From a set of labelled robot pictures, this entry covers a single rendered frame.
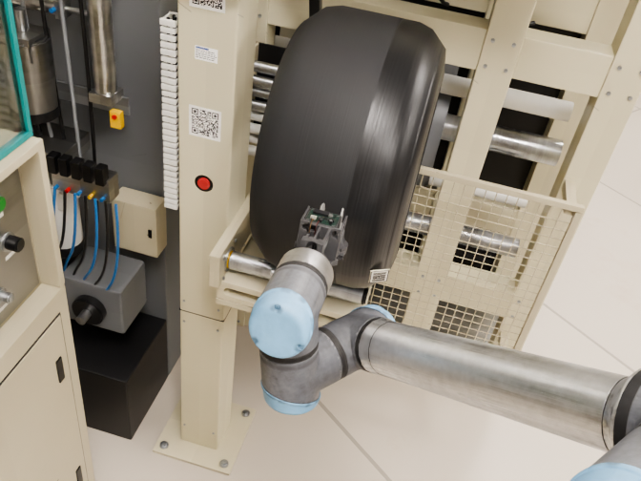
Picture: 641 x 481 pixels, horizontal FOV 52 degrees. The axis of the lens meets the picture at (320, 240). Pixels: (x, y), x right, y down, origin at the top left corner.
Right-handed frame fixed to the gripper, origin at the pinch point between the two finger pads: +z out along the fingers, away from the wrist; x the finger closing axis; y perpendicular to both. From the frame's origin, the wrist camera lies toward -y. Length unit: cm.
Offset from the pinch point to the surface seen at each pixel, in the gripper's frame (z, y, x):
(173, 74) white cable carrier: 22.4, 12.2, 42.7
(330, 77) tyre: 10.9, 23.5, 6.9
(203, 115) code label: 22.2, 4.8, 35.1
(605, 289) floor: 177, -101, -112
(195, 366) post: 32, -79, 36
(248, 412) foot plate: 53, -115, 22
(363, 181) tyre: 2.1, 8.9, -4.0
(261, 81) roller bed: 63, 1, 34
